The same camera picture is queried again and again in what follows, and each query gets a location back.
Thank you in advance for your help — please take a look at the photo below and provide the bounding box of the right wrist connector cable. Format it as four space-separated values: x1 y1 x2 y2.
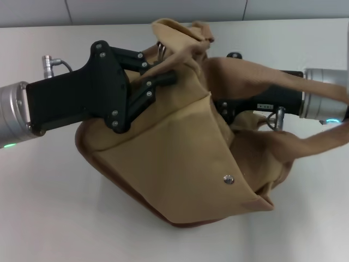
263 106 286 132

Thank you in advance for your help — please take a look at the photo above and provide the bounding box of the wrist connector cable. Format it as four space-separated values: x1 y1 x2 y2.
41 55 75 79
263 106 286 132

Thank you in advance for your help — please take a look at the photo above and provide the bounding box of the left wrist connector cable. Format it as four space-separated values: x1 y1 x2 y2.
41 55 75 79

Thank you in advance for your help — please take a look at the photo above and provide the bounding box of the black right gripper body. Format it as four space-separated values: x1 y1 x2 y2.
214 51 305 125

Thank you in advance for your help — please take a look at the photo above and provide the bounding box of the khaki canvas food bag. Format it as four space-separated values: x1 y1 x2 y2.
74 17 349 228

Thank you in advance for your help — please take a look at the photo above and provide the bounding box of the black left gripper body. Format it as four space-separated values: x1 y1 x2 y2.
25 40 131 135

